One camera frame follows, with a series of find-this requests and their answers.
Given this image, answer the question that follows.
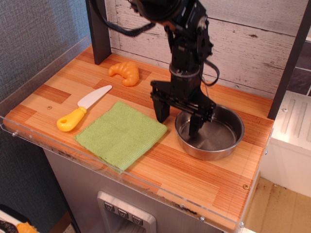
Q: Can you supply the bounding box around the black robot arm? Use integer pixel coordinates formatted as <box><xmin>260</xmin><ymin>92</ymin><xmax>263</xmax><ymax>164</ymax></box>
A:
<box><xmin>130</xmin><ymin>0</ymin><xmax>220</xmax><ymax>137</ymax></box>

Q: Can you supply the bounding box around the dark shelf post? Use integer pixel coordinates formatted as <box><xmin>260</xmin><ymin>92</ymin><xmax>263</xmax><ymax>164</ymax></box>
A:
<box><xmin>268</xmin><ymin>0</ymin><xmax>311</xmax><ymax>120</ymax></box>
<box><xmin>86</xmin><ymin>0</ymin><xmax>111</xmax><ymax>65</ymax></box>

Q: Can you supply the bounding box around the orange toy croissant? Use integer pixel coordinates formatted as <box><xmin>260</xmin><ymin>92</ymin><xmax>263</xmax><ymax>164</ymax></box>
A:
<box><xmin>108</xmin><ymin>62</ymin><xmax>139</xmax><ymax>86</ymax></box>

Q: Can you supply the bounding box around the dark right shelf post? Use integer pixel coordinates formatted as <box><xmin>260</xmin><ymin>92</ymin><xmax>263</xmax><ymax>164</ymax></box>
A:
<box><xmin>268</xmin><ymin>0</ymin><xmax>311</xmax><ymax>120</ymax></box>

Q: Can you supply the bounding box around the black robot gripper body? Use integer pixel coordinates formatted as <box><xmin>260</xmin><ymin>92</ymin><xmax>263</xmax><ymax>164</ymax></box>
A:
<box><xmin>151</xmin><ymin>64</ymin><xmax>216</xmax><ymax>121</ymax></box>

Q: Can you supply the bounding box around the silver toy fridge dispenser panel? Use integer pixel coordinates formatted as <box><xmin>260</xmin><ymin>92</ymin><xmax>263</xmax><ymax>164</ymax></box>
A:
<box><xmin>97</xmin><ymin>191</ymin><xmax>157</xmax><ymax>233</ymax></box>

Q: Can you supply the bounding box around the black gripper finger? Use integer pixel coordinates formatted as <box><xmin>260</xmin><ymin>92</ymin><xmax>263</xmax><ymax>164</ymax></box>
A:
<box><xmin>152</xmin><ymin>94</ymin><xmax>170</xmax><ymax>123</ymax></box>
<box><xmin>189</xmin><ymin>114</ymin><xmax>209</xmax><ymax>139</ymax></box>

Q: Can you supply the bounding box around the clear acrylic guard rail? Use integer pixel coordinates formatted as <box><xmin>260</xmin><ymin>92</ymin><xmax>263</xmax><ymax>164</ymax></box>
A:
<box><xmin>0</xmin><ymin>36</ymin><xmax>273</xmax><ymax>233</ymax></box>

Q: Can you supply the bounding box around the yellow handled toy knife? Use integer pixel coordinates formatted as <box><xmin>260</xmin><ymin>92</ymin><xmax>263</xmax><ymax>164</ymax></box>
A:
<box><xmin>56</xmin><ymin>85</ymin><xmax>113</xmax><ymax>132</ymax></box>

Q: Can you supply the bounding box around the white toy cabinet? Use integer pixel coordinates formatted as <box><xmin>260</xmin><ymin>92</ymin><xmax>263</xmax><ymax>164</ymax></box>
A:
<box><xmin>259</xmin><ymin>91</ymin><xmax>311</xmax><ymax>197</ymax></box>

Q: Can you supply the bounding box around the orange object at corner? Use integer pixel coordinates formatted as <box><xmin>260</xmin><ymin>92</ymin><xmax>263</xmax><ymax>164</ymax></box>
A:
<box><xmin>16</xmin><ymin>222</ymin><xmax>38</xmax><ymax>233</ymax></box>

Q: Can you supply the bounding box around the green cloth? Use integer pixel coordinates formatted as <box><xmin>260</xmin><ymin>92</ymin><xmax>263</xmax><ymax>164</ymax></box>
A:
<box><xmin>74</xmin><ymin>101</ymin><xmax>168</xmax><ymax>174</ymax></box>

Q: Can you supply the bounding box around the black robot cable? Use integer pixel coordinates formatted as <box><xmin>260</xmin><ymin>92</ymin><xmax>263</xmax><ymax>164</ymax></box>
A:
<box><xmin>89</xmin><ymin>0</ymin><xmax>221</xmax><ymax>87</ymax></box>

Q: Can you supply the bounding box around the silver steel pot with handle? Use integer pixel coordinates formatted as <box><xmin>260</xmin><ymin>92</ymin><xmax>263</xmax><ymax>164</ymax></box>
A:
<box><xmin>175</xmin><ymin>104</ymin><xmax>244</xmax><ymax>161</ymax></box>

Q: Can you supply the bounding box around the dark left shelf post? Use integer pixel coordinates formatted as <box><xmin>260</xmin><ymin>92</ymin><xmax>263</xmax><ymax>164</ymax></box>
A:
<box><xmin>86</xmin><ymin>0</ymin><xmax>111</xmax><ymax>65</ymax></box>

